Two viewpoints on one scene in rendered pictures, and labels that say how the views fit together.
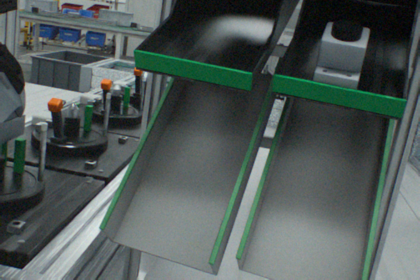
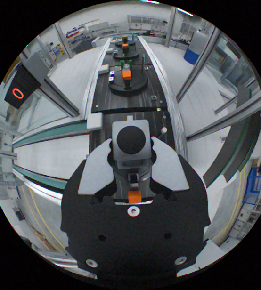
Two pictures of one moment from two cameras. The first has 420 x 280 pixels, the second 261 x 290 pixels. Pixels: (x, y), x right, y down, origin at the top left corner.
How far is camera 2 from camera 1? 0.65 m
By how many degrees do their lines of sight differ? 67
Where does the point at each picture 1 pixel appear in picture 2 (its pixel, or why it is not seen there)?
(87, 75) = (94, 43)
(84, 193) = (170, 130)
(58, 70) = (81, 46)
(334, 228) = not seen: hidden behind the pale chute
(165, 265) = (186, 129)
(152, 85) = (239, 116)
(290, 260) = not seen: hidden behind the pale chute
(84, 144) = (141, 84)
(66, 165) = (142, 103)
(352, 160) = not seen: hidden behind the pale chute
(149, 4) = (94, 27)
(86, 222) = (180, 151)
